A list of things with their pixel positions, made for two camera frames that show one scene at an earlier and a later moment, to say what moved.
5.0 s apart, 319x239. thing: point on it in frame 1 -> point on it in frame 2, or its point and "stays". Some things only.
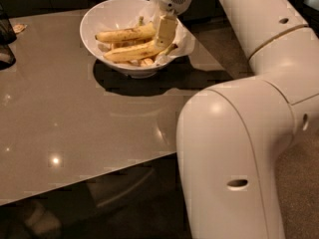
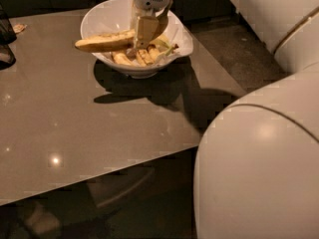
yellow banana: (147, 50) -> (113, 42)
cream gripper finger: (166, 30) -> (146, 30)
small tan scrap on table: (18, 27) stays
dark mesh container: (7, 37) stays
